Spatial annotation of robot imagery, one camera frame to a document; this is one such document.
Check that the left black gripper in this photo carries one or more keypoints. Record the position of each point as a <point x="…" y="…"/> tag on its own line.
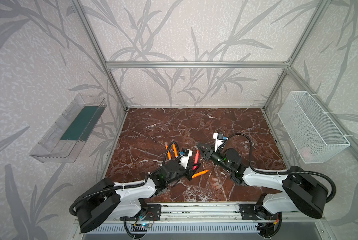
<point x="186" y="169"/>

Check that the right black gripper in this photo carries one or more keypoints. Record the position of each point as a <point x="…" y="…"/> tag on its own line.
<point x="209" y="152"/>

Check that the pink highlighter pair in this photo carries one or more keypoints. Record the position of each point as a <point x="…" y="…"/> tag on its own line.
<point x="196" y="159"/>

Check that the orange highlighter pair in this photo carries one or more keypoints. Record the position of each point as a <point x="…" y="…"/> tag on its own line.
<point x="174" y="144"/>

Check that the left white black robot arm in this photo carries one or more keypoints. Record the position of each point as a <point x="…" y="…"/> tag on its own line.
<point x="107" y="199"/>

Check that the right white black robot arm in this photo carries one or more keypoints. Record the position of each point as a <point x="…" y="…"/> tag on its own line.
<point x="298" y="190"/>

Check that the translucent pen cap lowest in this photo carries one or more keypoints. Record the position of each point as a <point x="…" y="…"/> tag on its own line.
<point x="217" y="186"/>

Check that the small green circuit board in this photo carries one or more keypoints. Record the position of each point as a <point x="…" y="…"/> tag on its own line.
<point x="143" y="227"/>

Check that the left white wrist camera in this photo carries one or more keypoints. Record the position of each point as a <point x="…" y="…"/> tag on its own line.
<point x="184" y="157"/>

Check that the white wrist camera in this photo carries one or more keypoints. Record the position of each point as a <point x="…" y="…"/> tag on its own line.
<point x="220" y="141"/>
<point x="184" y="157"/>

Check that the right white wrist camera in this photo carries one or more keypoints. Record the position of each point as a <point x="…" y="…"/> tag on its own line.
<point x="220" y="141"/>

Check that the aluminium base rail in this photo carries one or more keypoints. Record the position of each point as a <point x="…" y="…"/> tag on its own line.
<point x="174" y="212"/>

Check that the white wire mesh basket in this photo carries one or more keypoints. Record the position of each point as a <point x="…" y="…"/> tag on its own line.
<point x="313" y="132"/>

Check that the aluminium frame crossbar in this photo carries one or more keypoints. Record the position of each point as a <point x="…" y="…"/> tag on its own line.
<point x="228" y="65"/>

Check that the clear plastic wall tray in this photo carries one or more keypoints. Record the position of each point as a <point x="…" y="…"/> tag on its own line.
<point x="66" y="138"/>

